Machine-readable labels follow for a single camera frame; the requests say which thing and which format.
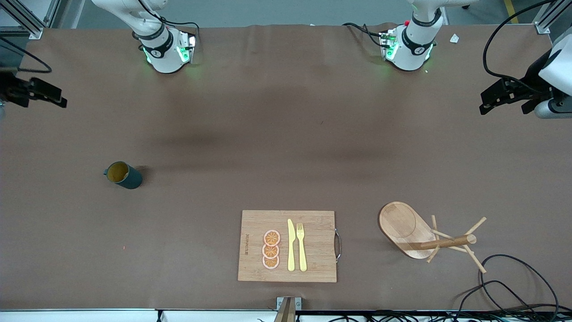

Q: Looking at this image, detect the dark teal cup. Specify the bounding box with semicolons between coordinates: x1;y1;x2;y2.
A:
104;161;143;190

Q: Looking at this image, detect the wooden mug rack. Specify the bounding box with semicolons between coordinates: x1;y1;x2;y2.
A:
379;201;488;274

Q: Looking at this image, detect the brown table cover sheet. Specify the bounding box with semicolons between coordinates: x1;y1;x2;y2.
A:
0;23;572;311

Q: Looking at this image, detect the bamboo cutting board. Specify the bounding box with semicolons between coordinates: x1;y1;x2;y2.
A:
237;210;342;283

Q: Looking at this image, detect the yellow plastic fork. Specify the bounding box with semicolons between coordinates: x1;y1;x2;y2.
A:
296;223;308;272

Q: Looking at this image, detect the yellow plastic knife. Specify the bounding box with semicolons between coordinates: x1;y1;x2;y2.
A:
287;219;296;272

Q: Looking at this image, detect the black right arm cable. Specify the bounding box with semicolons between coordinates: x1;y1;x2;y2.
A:
0;37;53;74

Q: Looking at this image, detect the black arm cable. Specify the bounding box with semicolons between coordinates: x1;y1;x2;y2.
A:
483;0;557;84
0;37;53;74

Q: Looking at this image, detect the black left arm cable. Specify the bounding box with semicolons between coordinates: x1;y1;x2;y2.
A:
483;0;557;84

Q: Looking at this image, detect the aluminium frame post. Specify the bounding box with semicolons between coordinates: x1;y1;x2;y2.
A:
0;0;62;40
534;0;572;35

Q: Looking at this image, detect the black base cable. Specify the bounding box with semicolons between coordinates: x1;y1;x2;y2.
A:
136;0;200;43
342;21;387;49

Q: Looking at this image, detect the metal table bracket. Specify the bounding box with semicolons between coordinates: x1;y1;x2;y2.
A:
276;297;302;322

